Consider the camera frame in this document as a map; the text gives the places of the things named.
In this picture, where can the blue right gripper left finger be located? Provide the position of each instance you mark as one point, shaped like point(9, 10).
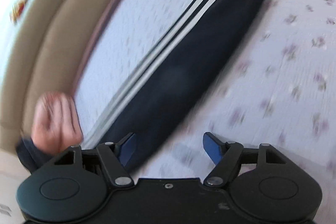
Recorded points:
point(124, 149)

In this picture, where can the dark left sleeve forearm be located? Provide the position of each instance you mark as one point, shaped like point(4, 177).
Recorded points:
point(30, 156)

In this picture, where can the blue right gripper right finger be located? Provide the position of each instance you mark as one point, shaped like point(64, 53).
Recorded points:
point(214, 147)

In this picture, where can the person's left hand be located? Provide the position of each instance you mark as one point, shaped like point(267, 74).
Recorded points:
point(56, 125)

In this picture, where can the beige padded headboard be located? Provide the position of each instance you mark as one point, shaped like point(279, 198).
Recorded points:
point(45, 50)

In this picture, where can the floral white bedspread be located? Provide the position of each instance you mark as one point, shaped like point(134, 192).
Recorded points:
point(279, 87)

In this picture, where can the navy striped track pants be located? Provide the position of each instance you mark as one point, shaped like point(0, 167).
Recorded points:
point(173, 75)

